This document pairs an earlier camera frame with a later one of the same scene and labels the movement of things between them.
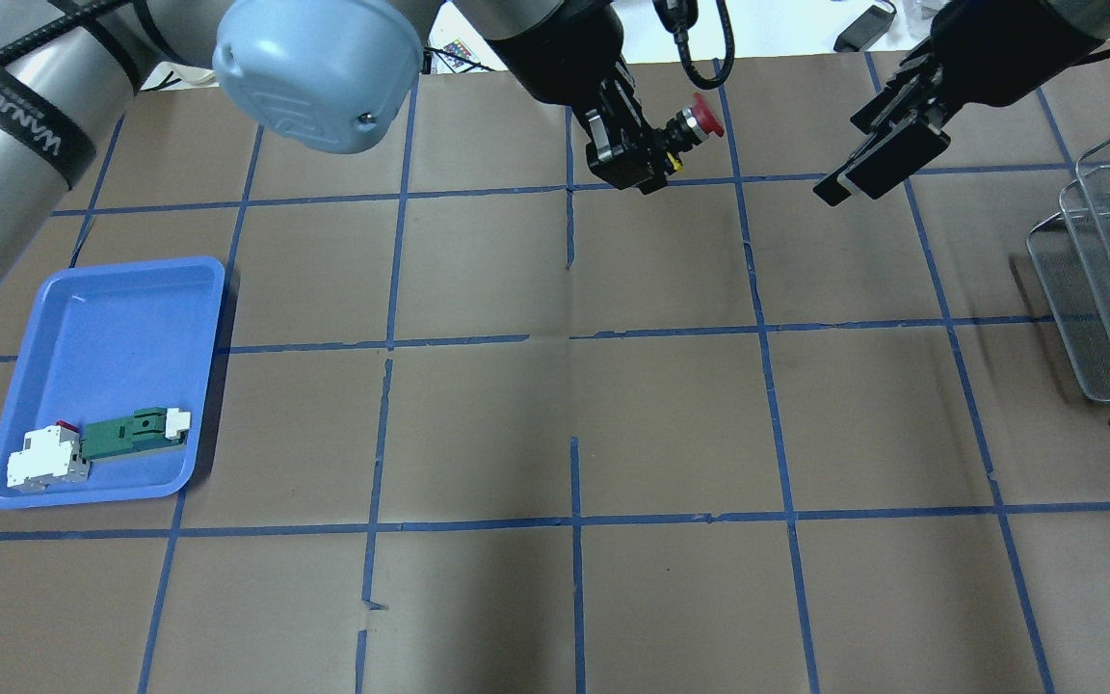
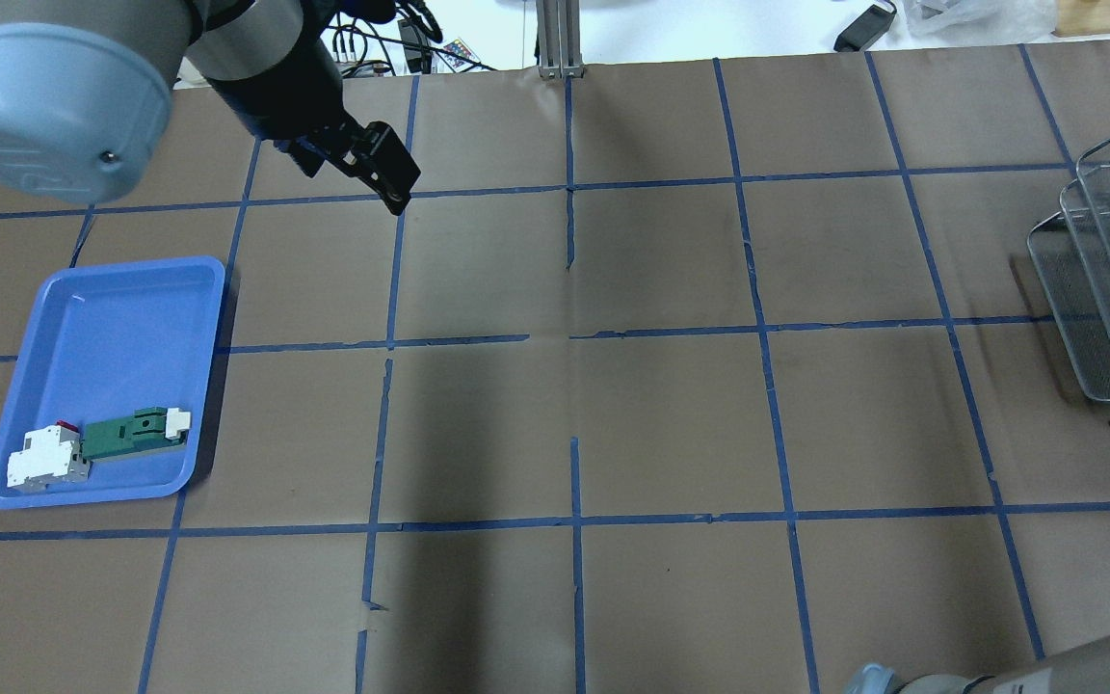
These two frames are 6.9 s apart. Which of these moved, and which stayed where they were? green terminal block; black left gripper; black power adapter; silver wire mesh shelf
Moved: black left gripper
Stayed: green terminal block; black power adapter; silver wire mesh shelf
